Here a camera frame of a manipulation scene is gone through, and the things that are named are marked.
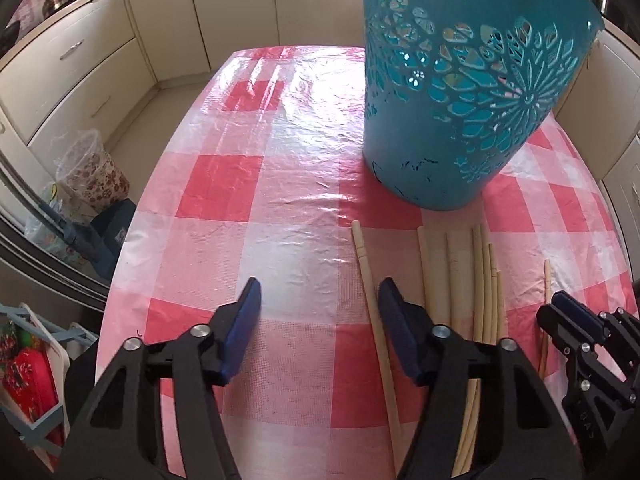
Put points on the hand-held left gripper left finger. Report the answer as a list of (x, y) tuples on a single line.
[(245, 320)]

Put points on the teal perforated plastic basket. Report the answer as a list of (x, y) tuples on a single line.
[(400, 150)]

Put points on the clear bag of colourful things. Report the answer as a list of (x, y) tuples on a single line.
[(47, 230)]

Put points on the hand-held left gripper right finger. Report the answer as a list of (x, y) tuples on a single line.
[(395, 320)]

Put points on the red cloth item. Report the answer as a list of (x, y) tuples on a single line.
[(30, 385)]

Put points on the cream side cabinet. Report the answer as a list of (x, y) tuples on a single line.
[(615, 120)]

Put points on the dark blue box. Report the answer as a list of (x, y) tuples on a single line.
[(112, 232)]

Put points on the pink checked plastic tablecloth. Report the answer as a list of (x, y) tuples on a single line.
[(225, 185)]

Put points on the blue and white rack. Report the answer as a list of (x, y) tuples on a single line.
[(35, 435)]

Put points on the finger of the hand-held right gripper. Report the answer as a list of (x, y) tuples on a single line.
[(577, 312), (625, 335)]

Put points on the cream drawer cabinet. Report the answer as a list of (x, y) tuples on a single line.
[(75, 70)]

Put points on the floral trash bin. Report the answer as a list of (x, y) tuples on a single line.
[(95, 170)]

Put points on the wooden chopstick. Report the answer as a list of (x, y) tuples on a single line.
[(456, 280), (370, 300), (477, 280), (548, 280), (495, 300), (426, 270), (486, 285)]

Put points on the cream door cabinet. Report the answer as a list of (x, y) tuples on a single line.
[(240, 5)]

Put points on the metal sliding door frame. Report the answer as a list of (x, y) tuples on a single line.
[(45, 270)]

